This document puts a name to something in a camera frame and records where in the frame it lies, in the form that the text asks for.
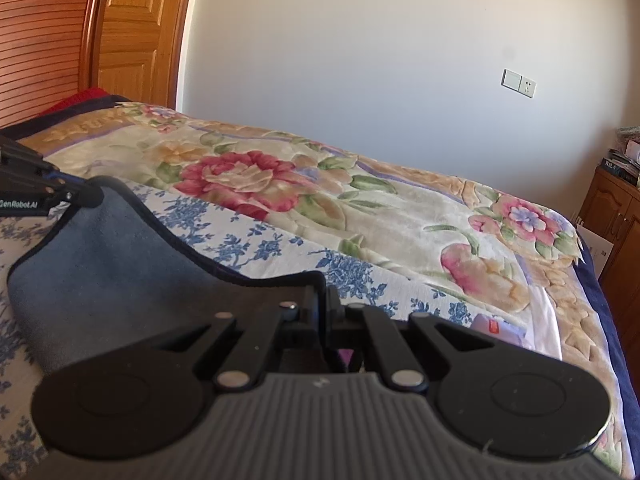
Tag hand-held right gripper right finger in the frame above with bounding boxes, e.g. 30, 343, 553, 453
326, 303, 497, 392

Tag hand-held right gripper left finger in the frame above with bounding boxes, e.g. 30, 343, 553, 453
164, 281, 327, 392

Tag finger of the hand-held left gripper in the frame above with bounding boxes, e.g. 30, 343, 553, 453
0, 159, 77, 207
0, 134, 105, 208

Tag blue-grey towel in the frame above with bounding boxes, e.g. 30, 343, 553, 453
7, 176, 326, 377

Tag blue floral white bedsheet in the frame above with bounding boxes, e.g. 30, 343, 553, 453
0, 182, 476, 480

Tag red cloth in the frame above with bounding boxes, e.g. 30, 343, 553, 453
37, 87, 117, 116

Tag floral plush blanket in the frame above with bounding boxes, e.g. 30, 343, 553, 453
19, 96, 632, 480

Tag white packet with red label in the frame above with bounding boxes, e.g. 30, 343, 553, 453
469, 312, 532, 350

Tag slatted wooden headboard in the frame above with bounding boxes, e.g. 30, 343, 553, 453
0, 0, 108, 129

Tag wooden door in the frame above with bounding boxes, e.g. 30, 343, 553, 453
80, 0, 202, 111

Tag white cardboard box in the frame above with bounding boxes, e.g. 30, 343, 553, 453
576, 219, 615, 281

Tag wooden cabinet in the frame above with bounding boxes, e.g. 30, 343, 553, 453
575, 164, 640, 313

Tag stack of books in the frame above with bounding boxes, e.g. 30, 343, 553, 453
599, 126, 640, 187

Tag white wall switch socket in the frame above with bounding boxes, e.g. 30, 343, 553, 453
501, 68, 539, 99

